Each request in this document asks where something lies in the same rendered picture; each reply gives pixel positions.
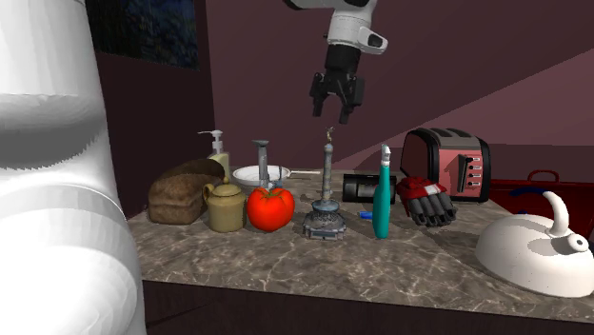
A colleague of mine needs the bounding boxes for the red and black toaster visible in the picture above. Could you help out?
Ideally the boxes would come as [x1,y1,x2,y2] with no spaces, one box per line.
[400,127,492,204]

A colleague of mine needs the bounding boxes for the olive lidded ceramic pot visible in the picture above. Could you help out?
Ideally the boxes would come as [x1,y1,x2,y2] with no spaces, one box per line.
[202,176,248,233]

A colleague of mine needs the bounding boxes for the red and grey glove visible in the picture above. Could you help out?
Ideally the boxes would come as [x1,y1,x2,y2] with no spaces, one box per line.
[395,175,459,228]

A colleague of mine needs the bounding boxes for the grey metal plunger tool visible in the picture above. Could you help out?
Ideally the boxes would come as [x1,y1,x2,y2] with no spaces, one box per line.
[251,139,285,190]

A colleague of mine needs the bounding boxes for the white frying pan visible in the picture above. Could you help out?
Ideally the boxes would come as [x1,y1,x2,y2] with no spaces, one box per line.
[231,164,323,188]

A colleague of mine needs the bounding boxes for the cream soap pump bottle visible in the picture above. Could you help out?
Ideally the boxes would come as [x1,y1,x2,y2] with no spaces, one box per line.
[197,129,231,180]

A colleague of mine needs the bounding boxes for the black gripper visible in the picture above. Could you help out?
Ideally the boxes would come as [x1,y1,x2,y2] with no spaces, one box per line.
[308,44,366,126]

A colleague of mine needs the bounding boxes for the dark blue wall picture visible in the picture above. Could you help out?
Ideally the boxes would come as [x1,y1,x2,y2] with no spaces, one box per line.
[85,0,201,72]

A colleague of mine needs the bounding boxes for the brown bread loaf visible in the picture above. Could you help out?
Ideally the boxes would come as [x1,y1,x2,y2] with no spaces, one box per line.
[147,158,228,227]

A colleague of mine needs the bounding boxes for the white kettle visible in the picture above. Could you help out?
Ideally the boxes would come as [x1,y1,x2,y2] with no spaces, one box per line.
[474,190,594,299]

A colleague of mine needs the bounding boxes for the red tomato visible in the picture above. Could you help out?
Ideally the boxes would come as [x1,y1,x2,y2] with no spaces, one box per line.
[246,186,296,233]

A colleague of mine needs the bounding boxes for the grey tower statuette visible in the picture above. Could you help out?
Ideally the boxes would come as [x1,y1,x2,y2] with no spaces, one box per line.
[302,127,347,242]

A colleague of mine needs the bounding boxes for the black box radio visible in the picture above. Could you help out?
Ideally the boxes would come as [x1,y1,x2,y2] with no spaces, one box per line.
[342,172,399,205]

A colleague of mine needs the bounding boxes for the red pot with handle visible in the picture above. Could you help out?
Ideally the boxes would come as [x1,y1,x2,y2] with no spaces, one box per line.
[489,169,594,243]

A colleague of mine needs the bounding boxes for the teal spray bottle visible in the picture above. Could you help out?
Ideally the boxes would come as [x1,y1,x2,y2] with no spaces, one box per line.
[371,143,393,241]

